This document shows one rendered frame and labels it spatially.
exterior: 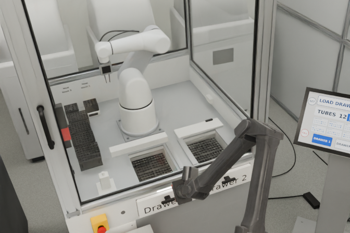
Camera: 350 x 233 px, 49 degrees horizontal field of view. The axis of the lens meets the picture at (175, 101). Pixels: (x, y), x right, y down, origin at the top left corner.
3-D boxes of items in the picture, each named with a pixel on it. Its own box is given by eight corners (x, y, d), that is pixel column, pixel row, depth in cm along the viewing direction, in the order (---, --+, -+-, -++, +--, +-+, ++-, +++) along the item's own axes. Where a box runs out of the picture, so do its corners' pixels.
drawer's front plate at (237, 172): (250, 180, 200) (251, 165, 194) (199, 198, 193) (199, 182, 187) (249, 178, 202) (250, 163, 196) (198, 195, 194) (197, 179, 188)
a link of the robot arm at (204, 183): (249, 127, 126) (274, 134, 131) (244, 114, 130) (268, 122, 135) (182, 199, 148) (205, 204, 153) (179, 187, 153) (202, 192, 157)
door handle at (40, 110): (56, 152, 146) (44, 111, 136) (49, 154, 145) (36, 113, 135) (55, 144, 150) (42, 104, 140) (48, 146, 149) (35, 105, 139)
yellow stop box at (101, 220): (110, 231, 177) (107, 220, 173) (94, 236, 175) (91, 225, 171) (108, 222, 181) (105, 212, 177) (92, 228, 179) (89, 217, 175)
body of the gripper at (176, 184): (185, 177, 169) (188, 177, 162) (191, 201, 167) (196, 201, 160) (171, 181, 167) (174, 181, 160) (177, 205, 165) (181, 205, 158)
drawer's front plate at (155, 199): (195, 199, 192) (194, 183, 186) (139, 218, 184) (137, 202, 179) (194, 197, 194) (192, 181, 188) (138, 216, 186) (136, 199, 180)
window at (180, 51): (250, 151, 194) (259, -49, 142) (80, 204, 172) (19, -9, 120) (249, 150, 195) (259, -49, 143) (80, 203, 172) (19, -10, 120)
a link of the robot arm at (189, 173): (188, 194, 147) (206, 197, 151) (192, 164, 150) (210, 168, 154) (172, 193, 158) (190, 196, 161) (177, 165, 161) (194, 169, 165)
